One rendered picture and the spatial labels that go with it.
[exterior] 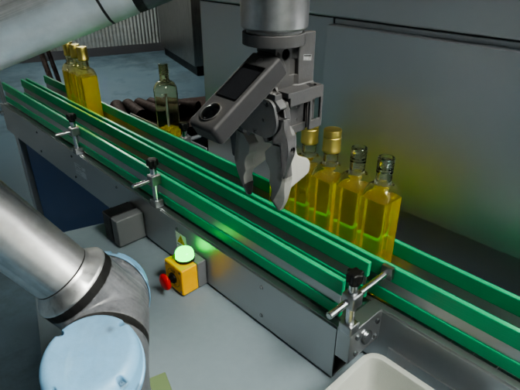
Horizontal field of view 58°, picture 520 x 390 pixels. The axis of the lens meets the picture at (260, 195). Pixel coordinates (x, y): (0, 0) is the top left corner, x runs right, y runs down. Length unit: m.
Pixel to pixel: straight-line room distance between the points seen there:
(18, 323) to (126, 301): 1.70
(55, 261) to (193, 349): 0.43
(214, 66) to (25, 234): 0.86
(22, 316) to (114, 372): 1.83
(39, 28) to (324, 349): 0.71
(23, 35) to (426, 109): 0.70
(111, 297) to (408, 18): 0.68
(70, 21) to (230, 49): 0.94
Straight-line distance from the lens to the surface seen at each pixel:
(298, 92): 0.54
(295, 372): 0.95
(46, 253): 0.64
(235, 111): 0.49
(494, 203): 0.91
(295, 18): 0.52
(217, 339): 1.00
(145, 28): 7.63
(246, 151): 0.59
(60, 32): 0.39
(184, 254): 1.07
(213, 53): 1.36
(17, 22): 0.38
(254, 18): 0.52
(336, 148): 0.88
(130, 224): 1.28
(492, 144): 0.88
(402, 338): 0.91
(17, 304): 2.47
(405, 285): 0.86
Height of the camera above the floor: 1.47
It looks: 28 degrees down
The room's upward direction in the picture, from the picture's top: straight up
